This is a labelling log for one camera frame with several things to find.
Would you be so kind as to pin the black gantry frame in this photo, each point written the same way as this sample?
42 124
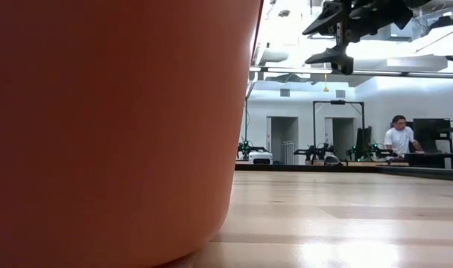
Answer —
314 119

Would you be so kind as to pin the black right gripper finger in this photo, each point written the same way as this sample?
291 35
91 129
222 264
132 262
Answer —
327 18
338 59

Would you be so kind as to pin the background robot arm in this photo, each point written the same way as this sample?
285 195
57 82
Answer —
316 152
375 152

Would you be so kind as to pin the grey ventilation box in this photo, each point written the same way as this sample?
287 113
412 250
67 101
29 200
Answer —
403 32

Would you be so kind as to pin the orange plastic bin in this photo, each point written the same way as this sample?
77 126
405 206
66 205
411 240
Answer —
100 130

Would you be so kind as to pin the person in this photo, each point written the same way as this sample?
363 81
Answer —
398 139

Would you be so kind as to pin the black pole stand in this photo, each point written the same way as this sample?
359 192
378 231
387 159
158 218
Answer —
246 119

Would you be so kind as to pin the black upright panel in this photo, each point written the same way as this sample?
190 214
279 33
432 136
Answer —
363 139

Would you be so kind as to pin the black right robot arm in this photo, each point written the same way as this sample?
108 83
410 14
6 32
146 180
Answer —
420 3

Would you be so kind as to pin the black computer monitor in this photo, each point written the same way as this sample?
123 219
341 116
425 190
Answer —
431 134

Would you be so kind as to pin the black desk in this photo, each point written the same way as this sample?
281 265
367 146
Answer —
431 160

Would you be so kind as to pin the wall vent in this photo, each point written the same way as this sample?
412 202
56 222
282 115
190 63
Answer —
340 94
285 92

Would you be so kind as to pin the yellow hanging pendant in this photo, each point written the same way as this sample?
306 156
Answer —
326 88

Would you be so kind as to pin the white box device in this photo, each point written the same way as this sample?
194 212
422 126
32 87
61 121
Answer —
260 158

